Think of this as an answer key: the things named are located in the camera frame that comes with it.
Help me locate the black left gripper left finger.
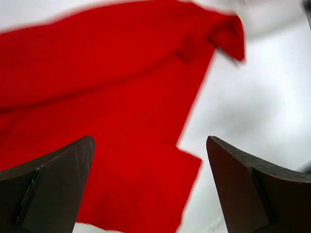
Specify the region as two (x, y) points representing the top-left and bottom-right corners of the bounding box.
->
(0, 136), (95, 233)

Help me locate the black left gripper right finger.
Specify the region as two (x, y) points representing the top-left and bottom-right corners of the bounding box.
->
(206, 136), (311, 233)

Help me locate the red t-shirt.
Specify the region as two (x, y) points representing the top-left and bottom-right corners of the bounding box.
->
(0, 0), (245, 233)

